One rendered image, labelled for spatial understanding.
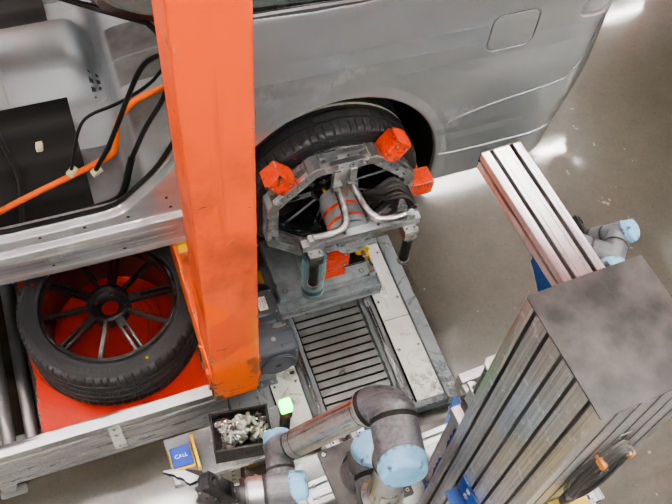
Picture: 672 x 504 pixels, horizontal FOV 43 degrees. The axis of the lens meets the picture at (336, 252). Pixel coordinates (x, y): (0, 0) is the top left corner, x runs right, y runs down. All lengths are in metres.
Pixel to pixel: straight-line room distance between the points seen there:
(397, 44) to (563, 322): 1.32
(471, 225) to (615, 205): 0.75
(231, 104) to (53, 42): 1.79
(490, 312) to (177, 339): 1.46
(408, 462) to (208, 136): 0.84
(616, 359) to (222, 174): 0.94
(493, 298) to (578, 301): 2.37
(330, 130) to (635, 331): 1.51
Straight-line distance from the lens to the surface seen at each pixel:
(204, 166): 1.90
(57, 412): 3.37
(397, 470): 1.98
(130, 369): 3.12
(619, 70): 5.05
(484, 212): 4.18
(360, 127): 2.85
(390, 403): 2.02
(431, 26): 2.63
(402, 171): 2.97
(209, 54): 1.66
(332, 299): 3.62
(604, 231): 2.89
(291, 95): 2.62
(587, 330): 1.54
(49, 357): 3.20
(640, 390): 1.52
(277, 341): 3.24
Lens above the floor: 3.31
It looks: 57 degrees down
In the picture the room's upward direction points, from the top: 7 degrees clockwise
